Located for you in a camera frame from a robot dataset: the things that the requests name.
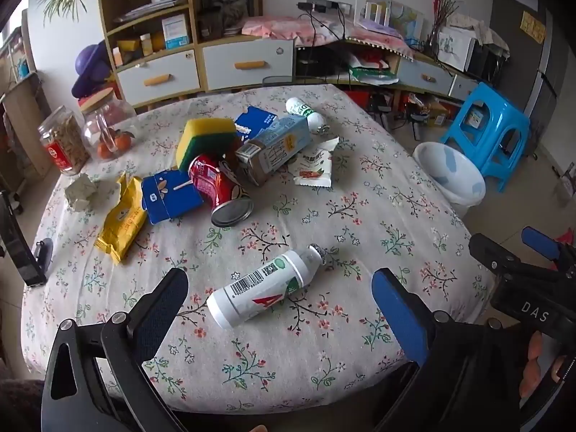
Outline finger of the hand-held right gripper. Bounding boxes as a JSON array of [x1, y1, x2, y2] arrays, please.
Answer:
[[468, 233, 563, 280], [522, 227, 576, 275]]

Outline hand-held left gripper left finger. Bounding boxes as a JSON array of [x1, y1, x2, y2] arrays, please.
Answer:
[[41, 267, 190, 432]]

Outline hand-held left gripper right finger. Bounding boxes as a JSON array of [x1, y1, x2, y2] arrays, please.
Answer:
[[371, 267, 532, 432]]

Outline white bottle with red mark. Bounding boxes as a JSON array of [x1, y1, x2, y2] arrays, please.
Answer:
[[207, 244, 325, 329]]

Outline white plastic bin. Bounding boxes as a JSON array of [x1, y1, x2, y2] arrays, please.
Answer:
[[413, 141, 487, 208]]

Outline dark blue paper carton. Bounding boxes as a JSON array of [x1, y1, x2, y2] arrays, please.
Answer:
[[141, 168, 204, 226]]

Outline yellow green sponge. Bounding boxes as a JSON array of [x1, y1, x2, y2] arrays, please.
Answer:
[[175, 118, 240, 172]]

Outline light blue milk carton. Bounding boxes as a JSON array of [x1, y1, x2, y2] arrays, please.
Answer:
[[235, 114, 312, 188]]

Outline blue tissue box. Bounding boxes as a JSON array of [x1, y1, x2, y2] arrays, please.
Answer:
[[234, 106, 278, 145]]

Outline person's right hand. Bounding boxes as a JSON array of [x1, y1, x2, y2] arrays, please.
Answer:
[[526, 330, 570, 383]]

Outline yellow snack packet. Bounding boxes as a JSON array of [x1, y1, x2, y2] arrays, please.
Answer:
[[94, 173, 149, 265]]

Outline red drink can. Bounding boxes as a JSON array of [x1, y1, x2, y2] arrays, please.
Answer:
[[188, 154, 255, 228]]

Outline blue plastic stool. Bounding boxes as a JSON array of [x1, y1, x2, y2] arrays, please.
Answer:
[[440, 82, 532, 194]]

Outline crumpled grey paper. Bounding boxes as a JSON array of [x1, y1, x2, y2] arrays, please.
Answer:
[[64, 175, 122, 212]]

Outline floral tablecloth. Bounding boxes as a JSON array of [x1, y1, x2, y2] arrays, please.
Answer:
[[20, 83, 496, 415]]

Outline black chair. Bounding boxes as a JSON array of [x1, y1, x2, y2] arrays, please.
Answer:
[[0, 189, 55, 287]]

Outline printed cardboard box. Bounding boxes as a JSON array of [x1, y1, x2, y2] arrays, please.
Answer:
[[422, 98, 456, 127]]

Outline white snack packet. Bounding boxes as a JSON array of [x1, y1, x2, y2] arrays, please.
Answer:
[[288, 136, 341, 189]]

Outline clear jar with red label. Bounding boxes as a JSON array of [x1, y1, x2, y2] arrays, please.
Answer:
[[38, 105, 91, 176]]

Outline glass jar with wooden lid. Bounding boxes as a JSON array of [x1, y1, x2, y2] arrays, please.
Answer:
[[80, 87, 138, 161]]

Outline white microwave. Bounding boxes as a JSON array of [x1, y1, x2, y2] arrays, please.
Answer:
[[437, 27, 478, 73]]

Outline low wooden media cabinet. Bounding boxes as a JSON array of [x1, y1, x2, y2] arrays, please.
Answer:
[[294, 36, 478, 102]]

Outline white bottle with green label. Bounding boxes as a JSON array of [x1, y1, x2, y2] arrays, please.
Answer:
[[285, 97, 328, 135]]

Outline dry branches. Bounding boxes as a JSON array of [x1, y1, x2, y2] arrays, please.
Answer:
[[422, 0, 460, 51]]

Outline purple hat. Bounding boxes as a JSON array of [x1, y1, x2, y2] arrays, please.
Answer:
[[71, 40, 114, 98]]

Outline blue white box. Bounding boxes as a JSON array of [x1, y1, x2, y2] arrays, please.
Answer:
[[161, 14, 190, 50]]

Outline wooden shelf cabinet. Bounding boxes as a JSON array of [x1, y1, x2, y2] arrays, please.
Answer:
[[98, 0, 296, 112]]

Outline pink cloth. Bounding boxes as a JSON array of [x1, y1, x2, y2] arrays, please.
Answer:
[[242, 14, 318, 49]]

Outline power strip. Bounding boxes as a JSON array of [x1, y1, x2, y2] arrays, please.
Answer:
[[296, 0, 352, 15]]

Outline white drawer with wooden handle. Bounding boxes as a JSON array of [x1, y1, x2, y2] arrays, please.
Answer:
[[201, 38, 296, 93], [116, 49, 201, 109]]

